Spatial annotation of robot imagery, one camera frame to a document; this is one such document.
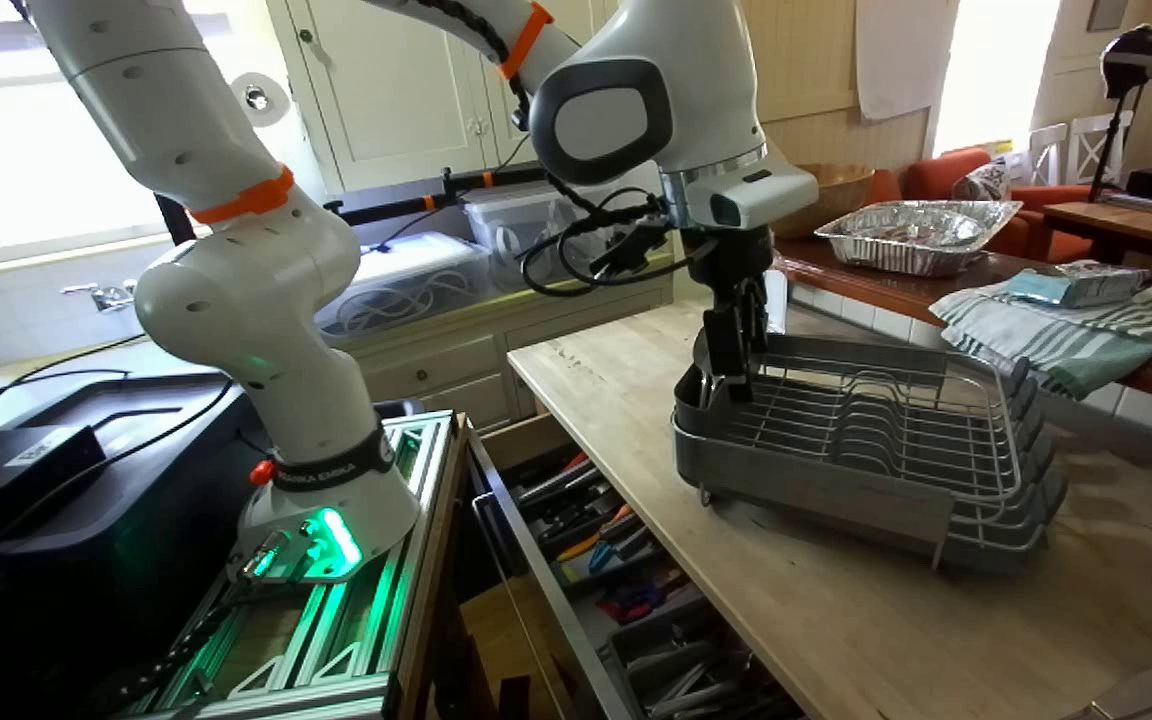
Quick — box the flat black box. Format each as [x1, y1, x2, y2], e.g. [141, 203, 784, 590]
[0, 415, 110, 545]

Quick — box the grey dish rack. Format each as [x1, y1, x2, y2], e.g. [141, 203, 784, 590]
[667, 323, 1070, 585]

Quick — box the brown wooden counter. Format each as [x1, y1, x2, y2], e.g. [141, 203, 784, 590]
[771, 196, 1152, 412]

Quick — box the aluminium frame robot mount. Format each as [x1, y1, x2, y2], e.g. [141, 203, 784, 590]
[108, 402, 473, 720]

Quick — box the wooden bowl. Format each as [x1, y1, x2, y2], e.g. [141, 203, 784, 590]
[786, 159, 888, 241]

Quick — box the black lamp on stand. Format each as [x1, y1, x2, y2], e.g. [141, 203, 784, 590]
[1087, 18, 1152, 203]

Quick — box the white hanging paper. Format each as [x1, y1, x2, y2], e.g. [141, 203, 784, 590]
[851, 0, 964, 123]

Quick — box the black bar with orange clamps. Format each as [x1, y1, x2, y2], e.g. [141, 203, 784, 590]
[324, 156, 540, 231]

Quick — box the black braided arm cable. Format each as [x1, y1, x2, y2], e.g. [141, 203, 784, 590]
[515, 180, 688, 300]

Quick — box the aluminium foil tray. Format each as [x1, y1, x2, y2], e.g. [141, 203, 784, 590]
[811, 196, 1028, 280]

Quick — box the black tripod pole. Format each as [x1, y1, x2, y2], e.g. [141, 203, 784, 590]
[151, 193, 199, 253]

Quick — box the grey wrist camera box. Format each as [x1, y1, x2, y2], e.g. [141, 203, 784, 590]
[708, 163, 819, 226]

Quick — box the large black cabinet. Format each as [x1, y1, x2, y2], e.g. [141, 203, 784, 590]
[0, 370, 271, 720]

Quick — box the cream drawer cabinet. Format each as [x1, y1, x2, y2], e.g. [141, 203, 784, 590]
[330, 253, 680, 432]

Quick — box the orange sofa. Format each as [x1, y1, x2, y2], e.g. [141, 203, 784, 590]
[868, 142, 1100, 262]

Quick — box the open drawer with tools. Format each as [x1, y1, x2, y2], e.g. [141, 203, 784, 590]
[468, 412, 809, 720]

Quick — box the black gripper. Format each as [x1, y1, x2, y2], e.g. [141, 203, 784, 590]
[680, 220, 776, 402]

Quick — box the round white wall disc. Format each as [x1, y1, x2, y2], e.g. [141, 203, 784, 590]
[228, 73, 290, 131]

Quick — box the teal striped dish towel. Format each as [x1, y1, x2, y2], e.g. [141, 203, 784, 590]
[929, 271, 1152, 400]

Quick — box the small blue folded cloth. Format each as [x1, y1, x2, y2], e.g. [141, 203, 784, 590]
[1003, 260, 1152, 313]

